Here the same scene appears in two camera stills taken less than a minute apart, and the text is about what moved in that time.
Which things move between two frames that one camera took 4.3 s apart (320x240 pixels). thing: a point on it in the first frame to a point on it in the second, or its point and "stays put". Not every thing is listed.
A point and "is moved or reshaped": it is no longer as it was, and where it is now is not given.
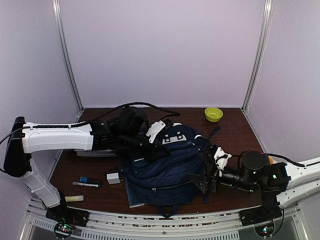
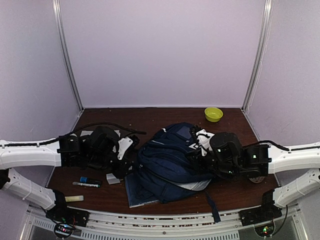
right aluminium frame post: x=256 y=72 stays put
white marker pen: x=95 y=185 stays put
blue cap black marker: x=85 y=179 stays put
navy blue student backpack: x=161 y=178 is moved or reshaped
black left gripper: x=153 y=154 to x=121 y=171
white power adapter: x=113 y=178 stays put
